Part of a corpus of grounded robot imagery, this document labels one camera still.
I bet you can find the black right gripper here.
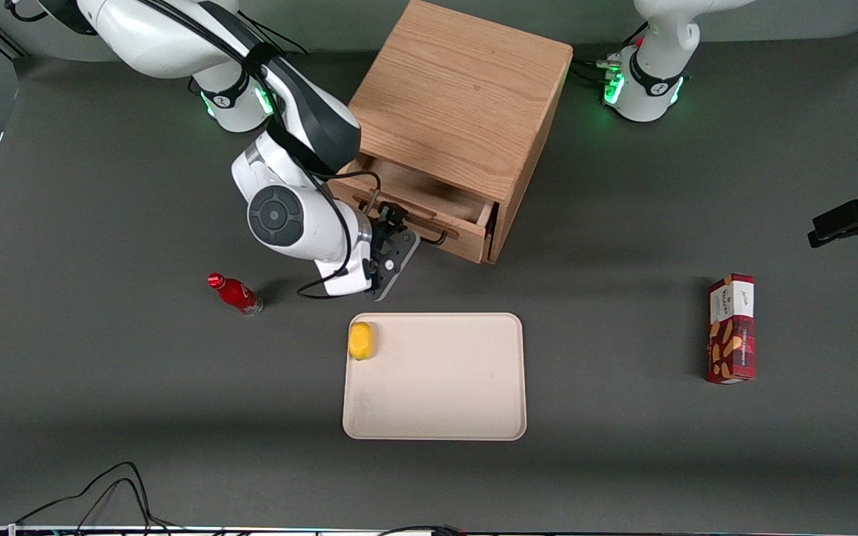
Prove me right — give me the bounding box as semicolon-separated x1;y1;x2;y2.
368;202;409;293

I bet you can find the wooden drawer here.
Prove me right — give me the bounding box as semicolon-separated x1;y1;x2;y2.
328;155;499;266

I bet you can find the black metal drawer handle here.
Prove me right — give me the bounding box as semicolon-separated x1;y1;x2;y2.
355;192;448;246

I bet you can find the wooden drawer cabinet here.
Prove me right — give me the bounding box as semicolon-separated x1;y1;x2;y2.
346;0;574;266

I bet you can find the yellow lemon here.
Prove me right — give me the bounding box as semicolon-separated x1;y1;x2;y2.
349;322;375;361

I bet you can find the cream plastic tray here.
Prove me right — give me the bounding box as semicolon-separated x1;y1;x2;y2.
343;313;527;441

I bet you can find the red bottle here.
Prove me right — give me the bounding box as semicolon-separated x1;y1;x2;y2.
207;272;264;316

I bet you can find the red snack box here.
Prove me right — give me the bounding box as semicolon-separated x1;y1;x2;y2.
705;273;757;386

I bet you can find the gray wrist camera mount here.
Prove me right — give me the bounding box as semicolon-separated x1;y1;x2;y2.
371;229;421;303

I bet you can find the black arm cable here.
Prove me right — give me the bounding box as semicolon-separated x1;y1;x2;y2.
4;0;384;300

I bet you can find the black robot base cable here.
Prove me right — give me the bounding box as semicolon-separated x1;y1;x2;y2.
569;56;623;84
247;15;309;57

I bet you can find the black floor cable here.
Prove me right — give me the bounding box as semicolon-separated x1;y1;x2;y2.
90;477;169;534
377;524;468;536
16;462;177;534

